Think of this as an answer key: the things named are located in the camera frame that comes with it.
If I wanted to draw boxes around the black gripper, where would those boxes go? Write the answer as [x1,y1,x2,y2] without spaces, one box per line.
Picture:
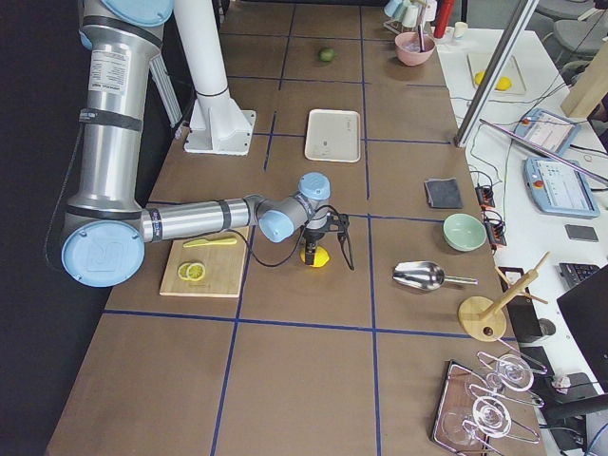
[303,226,325,265]

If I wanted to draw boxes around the yellow lemon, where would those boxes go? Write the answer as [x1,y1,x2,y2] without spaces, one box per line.
[299,246,330,268]

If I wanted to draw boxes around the green lime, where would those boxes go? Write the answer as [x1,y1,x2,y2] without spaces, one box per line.
[317,47,336,63]

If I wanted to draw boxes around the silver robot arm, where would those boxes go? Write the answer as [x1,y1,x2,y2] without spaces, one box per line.
[61,1,331,287]

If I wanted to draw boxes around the cream plastic tray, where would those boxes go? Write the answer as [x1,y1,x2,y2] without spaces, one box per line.
[304,108,361,163]

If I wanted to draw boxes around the black tray with glasses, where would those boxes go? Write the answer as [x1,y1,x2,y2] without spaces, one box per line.
[429,351,546,455]

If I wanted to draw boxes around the side cream tray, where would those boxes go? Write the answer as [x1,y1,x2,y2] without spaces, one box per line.
[466,52,526,95]

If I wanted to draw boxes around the bamboo cutting board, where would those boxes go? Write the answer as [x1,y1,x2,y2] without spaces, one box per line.
[160,228,249,297]

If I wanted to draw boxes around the yellow plastic knife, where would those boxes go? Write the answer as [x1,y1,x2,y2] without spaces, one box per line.
[182,237,238,248]

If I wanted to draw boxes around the metal scoop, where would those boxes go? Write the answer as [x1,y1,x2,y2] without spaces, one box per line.
[392,261,479,291]

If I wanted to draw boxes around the lemon slice right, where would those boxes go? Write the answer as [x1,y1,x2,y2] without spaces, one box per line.
[185,262,206,281]

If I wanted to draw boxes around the lemon slice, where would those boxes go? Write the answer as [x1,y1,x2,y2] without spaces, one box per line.
[177,262,191,281]
[185,262,206,281]

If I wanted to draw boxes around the lemon slice left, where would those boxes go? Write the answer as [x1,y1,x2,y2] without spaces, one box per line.
[177,262,191,281]

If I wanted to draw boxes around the grey folded cloth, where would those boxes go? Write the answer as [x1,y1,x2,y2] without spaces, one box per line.
[424,178,464,209]

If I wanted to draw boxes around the green bowl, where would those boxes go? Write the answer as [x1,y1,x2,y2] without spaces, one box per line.
[443,214,487,252]

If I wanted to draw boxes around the wooden mug tree stand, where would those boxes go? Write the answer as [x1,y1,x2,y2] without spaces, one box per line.
[458,252,550,342]

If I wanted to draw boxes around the pink bowl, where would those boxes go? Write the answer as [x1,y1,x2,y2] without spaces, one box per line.
[394,32,435,67]

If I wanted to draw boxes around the spare yellow lemon two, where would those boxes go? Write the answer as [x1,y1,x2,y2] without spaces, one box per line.
[474,71,485,86]

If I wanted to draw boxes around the teach pendant near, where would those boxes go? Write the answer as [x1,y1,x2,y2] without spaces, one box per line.
[523,158,599,219]

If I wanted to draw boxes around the teach pendant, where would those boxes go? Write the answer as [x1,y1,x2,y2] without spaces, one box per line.
[523,158,599,219]
[514,107,580,156]

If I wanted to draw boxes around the metal straw in bowl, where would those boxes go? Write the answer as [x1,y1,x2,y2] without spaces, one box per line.
[417,23,426,53]

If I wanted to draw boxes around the cup rack with cups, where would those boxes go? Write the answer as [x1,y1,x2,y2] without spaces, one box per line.
[383,0,437,34]

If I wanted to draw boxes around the spare yellow lemon one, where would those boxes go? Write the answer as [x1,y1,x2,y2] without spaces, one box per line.
[495,76,512,91]

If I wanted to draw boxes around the black keyboard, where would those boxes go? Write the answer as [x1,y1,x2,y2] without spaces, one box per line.
[559,262,599,288]

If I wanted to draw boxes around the teach pendant far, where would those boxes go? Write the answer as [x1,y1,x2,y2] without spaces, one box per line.
[514,107,580,156]

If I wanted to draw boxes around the red bottle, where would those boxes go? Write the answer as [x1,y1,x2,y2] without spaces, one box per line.
[433,0,455,39]

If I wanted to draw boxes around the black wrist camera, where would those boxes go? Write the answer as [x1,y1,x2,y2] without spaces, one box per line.
[327,213,350,238]

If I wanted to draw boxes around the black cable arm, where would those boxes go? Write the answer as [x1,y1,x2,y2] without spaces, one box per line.
[246,204,356,272]

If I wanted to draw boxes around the white pedestal column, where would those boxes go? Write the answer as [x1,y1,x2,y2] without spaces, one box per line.
[174,0,257,156]

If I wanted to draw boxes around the aluminium frame post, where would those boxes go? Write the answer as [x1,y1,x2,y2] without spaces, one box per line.
[454,0,539,148]

